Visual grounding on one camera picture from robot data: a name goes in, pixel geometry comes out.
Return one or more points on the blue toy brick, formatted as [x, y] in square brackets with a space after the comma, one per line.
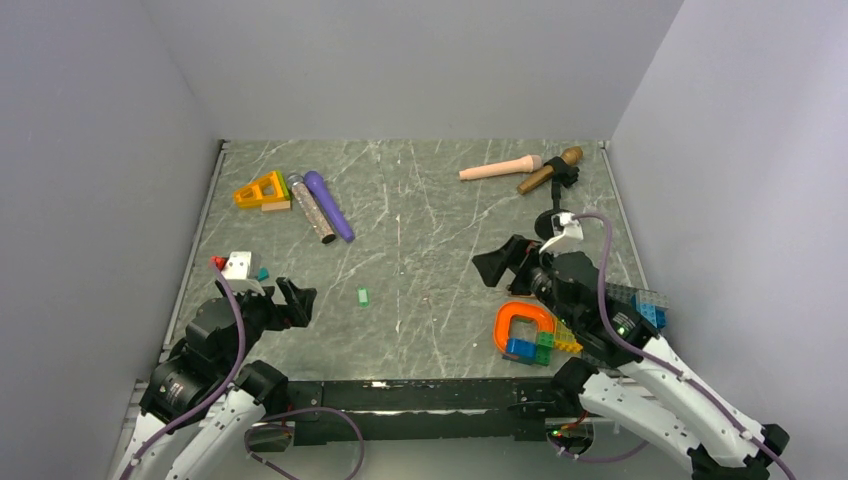
[520, 351]

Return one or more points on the black microphone stand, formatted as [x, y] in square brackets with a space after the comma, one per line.
[560, 185]

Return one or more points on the grey baseplate with blue bricks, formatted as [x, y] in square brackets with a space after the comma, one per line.
[650, 304]

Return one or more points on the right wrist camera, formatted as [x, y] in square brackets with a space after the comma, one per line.
[567, 234]

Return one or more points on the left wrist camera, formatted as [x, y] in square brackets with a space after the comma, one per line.
[240, 270]

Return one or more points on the orange triangle toy block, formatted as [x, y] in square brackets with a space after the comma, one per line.
[267, 189]

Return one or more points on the glitter tube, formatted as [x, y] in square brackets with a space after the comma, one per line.
[310, 208]

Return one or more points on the gold microphone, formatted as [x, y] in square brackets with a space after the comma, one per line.
[571, 155]

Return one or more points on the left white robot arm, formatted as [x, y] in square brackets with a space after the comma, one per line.
[204, 397]

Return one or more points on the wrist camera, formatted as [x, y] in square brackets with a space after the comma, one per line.
[240, 270]
[567, 234]

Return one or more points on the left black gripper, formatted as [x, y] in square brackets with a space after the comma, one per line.
[299, 300]

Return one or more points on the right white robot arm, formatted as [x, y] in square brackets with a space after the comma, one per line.
[686, 419]

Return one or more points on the yellow toy brick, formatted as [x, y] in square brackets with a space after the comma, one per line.
[565, 340]

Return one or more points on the purple tube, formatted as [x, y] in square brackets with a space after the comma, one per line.
[319, 189]

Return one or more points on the light wooden block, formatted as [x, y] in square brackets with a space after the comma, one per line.
[278, 206]

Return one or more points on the green toy brick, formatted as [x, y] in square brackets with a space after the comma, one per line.
[544, 345]

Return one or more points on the orange curved track piece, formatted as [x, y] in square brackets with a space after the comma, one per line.
[519, 317]

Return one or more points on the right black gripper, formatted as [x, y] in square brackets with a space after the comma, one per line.
[493, 264]

